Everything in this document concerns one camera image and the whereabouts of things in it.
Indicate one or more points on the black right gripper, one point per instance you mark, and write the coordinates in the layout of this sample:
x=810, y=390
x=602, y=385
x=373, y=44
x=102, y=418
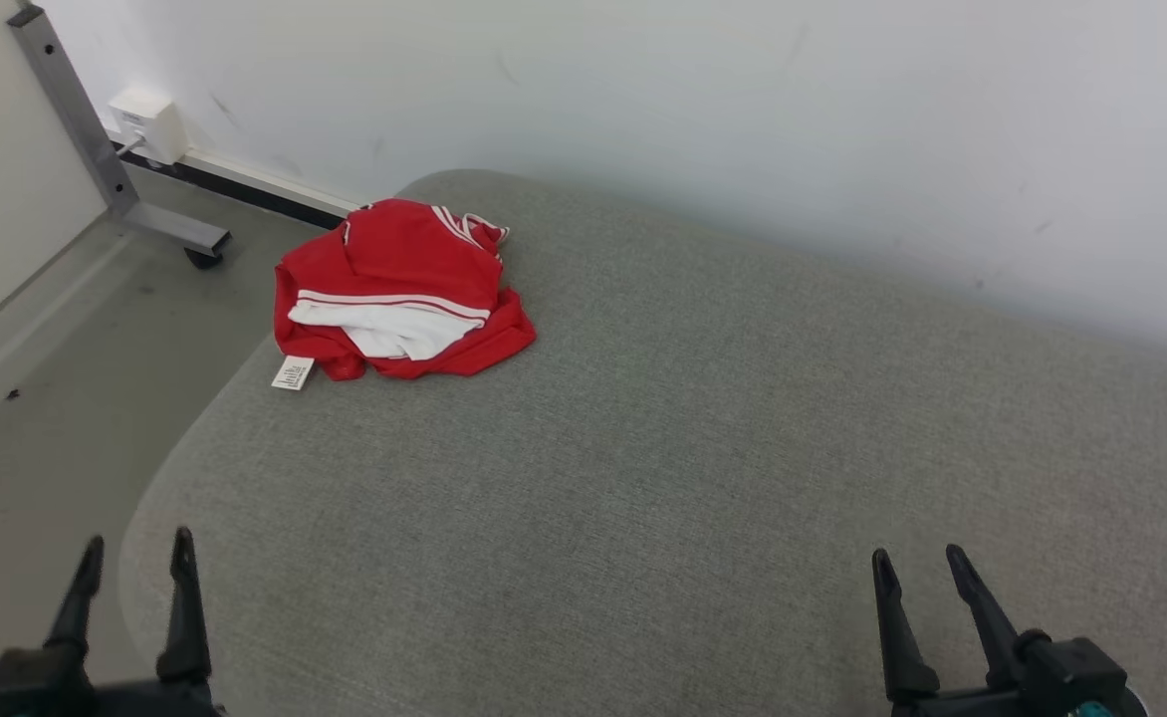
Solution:
x=962, y=705

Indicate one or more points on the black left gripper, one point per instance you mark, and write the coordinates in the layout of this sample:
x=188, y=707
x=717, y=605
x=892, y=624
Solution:
x=165, y=702

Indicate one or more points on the red jersey with number 23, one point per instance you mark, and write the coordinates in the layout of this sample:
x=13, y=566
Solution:
x=404, y=249

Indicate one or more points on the black caster wheel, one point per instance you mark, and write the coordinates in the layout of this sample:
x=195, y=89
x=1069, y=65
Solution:
x=203, y=259

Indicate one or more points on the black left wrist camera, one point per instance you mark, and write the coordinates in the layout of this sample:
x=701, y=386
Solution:
x=31, y=687

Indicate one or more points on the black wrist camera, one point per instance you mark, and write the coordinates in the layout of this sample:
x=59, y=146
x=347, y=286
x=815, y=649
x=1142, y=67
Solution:
x=1076, y=672
x=31, y=687

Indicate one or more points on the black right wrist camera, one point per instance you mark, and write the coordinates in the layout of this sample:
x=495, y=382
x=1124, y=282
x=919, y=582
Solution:
x=1076, y=672

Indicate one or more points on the white wall box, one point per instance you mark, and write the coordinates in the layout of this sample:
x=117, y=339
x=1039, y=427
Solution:
x=150, y=124

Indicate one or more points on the grey metal stand frame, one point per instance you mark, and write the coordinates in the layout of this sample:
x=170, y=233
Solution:
x=76, y=119

